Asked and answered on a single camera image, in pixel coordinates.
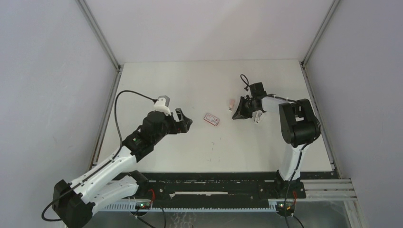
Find red white staple box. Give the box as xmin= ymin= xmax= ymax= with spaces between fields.
xmin=203 ymin=113 xmax=220 ymax=126

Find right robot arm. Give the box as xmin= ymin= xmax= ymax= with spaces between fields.
xmin=232 ymin=82 xmax=322 ymax=198

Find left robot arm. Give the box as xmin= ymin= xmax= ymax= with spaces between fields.
xmin=51 ymin=108 xmax=193 ymax=228

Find white grey stapler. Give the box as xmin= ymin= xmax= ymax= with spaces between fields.
xmin=254 ymin=110 xmax=265 ymax=124

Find left green circuit board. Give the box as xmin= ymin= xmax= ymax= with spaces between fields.
xmin=135 ymin=202 xmax=152 ymax=210

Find green circuit board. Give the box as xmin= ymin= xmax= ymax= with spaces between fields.
xmin=135 ymin=202 xmax=152 ymax=210
xmin=276 ymin=201 xmax=296 ymax=217

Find right green circuit board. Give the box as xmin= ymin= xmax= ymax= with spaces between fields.
xmin=276 ymin=201 xmax=296 ymax=217

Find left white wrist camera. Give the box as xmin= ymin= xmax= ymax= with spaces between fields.
xmin=154 ymin=95 xmax=172 ymax=116

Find right black camera cable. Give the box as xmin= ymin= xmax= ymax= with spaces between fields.
xmin=240 ymin=74 xmax=316 ymax=228

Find black camera cable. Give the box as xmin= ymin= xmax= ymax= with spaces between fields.
xmin=240 ymin=74 xmax=316 ymax=228
xmin=41 ymin=90 xmax=158 ymax=222

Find left black camera cable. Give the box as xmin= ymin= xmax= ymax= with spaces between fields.
xmin=41 ymin=90 xmax=158 ymax=222

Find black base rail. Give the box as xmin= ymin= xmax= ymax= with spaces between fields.
xmin=119 ymin=171 xmax=306 ymax=209

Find right aluminium frame post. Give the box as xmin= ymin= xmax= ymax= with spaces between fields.
xmin=300 ymin=0 xmax=342 ymax=68

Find aluminium frame post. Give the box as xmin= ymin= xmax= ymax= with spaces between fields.
xmin=300 ymin=0 xmax=342 ymax=68
xmin=75 ymin=0 xmax=121 ymax=72

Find white slotted cable duct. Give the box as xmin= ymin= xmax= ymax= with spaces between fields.
xmin=100 ymin=200 xmax=277 ymax=212

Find left aluminium frame post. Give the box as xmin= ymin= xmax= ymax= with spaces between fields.
xmin=75 ymin=0 xmax=121 ymax=72

